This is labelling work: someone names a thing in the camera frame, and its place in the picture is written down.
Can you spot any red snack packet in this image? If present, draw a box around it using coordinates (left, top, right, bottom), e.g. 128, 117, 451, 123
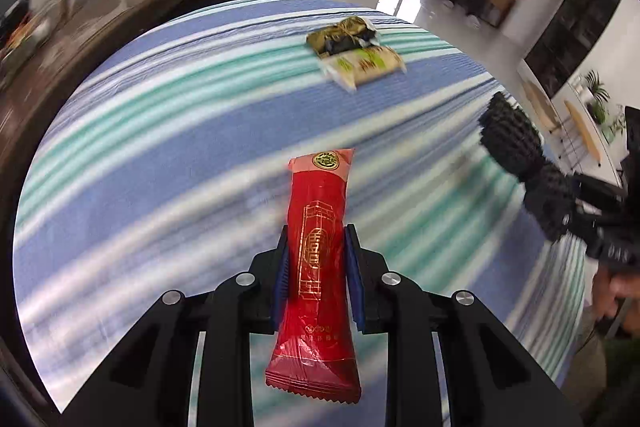
265, 148, 362, 404

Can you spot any blue green striped tablecloth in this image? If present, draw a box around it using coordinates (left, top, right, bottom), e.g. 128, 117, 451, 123
12, 0, 608, 413

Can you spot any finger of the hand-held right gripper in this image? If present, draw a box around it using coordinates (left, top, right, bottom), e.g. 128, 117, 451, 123
561, 206, 607, 239
569, 173, 626, 205

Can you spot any green snack packet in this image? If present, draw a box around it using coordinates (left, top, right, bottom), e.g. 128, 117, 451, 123
306, 17, 381, 57

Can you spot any beige pastry snack packet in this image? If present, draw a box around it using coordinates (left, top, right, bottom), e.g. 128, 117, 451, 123
320, 46, 407, 94

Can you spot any dark tall cabinet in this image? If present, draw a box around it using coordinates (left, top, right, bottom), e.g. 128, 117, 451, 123
525, 0, 628, 98

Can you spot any person's green garment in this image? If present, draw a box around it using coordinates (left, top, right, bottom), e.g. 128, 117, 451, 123
562, 307, 640, 427

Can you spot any small potted green plant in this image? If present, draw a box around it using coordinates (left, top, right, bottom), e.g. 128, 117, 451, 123
582, 70, 611, 105
602, 107, 628, 143

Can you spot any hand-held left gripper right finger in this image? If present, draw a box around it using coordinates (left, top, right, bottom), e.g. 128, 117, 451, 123
342, 223, 586, 427

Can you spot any person's right hand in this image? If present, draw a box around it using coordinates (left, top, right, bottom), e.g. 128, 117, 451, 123
591, 264, 640, 339

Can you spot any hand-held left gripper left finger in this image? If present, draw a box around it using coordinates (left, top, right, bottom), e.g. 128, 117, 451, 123
59, 224, 291, 427

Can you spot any light wooden side table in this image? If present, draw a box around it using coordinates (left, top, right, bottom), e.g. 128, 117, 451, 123
522, 80, 563, 133
565, 100, 603, 165

